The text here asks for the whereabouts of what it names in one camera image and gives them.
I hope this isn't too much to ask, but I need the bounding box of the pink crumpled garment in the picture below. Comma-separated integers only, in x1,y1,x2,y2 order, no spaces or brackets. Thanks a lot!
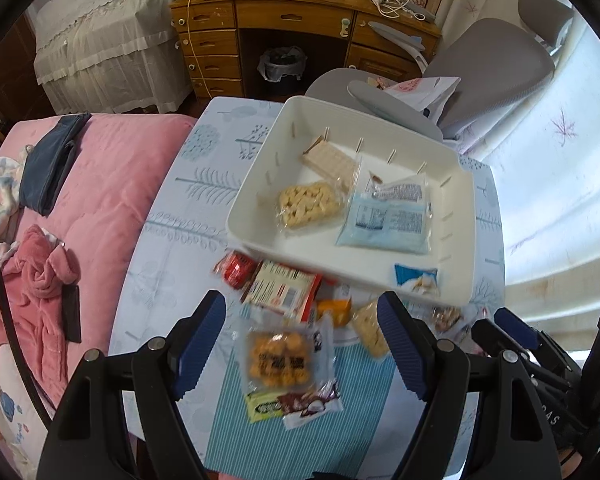
0,224,79,404

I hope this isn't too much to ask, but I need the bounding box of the dark blue cloth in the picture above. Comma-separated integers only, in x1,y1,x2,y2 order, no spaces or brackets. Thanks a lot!
19,113,92,217

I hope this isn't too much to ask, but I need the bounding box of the wafer snack in clear wrap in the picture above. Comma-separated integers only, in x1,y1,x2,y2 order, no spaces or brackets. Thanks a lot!
301,136,362,194

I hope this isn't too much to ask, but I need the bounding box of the pale cracker pack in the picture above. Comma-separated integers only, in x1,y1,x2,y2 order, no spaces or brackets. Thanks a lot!
351,300,390,360

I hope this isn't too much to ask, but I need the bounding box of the tree print white sheet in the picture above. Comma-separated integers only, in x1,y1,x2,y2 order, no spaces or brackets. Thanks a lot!
107,95,506,480

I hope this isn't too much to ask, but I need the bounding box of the black bin under desk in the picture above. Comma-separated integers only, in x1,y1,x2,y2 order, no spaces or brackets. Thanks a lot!
258,47,306,84

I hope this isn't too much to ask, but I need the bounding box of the white lace covered furniture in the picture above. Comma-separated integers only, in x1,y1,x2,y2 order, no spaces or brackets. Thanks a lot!
28,0,190,115

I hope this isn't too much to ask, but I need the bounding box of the pink quilt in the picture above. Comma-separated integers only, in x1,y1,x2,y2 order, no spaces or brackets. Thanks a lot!
16,114,196,381

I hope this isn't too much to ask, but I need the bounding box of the blue white snack packet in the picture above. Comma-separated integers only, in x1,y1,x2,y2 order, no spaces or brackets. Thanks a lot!
394,263,440,296

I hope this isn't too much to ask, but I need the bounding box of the clear printed snack wrapper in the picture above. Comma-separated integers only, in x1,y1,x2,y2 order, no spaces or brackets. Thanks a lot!
365,174,429,204

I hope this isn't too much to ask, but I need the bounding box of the light blue snack bag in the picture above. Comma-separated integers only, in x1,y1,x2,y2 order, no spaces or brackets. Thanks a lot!
336,193,431,255

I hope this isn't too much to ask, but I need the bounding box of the green yellow small snack packet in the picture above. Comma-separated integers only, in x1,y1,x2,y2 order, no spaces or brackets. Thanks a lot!
244,390,285,424

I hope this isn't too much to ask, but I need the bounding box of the brown white chocolate wrapper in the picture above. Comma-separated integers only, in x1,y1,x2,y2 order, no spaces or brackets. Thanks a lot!
277,379,343,430

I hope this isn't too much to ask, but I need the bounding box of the red round candy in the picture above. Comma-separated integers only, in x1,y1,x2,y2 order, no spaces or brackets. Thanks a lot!
213,250,258,290

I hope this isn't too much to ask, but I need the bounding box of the white plastic storage bin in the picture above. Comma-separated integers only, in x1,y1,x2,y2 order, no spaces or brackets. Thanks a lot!
226,96,478,307

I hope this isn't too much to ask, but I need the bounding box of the orange puff snack pack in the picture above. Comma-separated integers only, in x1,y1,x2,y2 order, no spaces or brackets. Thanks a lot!
235,314,336,396

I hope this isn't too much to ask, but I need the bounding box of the grey office chair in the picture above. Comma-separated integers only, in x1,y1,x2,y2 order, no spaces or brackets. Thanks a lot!
306,0,573,142

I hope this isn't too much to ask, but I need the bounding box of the clear pack of pale noodles snack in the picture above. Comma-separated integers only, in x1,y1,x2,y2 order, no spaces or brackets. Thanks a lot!
275,180,349,233

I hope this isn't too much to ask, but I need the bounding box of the orange oats bar packet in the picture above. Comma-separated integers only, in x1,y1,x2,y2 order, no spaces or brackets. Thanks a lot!
316,298,352,328

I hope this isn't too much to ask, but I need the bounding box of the wooden desk with drawers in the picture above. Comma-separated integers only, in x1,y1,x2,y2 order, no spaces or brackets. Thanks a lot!
170,0,441,100

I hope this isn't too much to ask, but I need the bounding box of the red white box snack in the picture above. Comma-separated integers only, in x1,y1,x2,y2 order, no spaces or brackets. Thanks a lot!
242,260,323,323

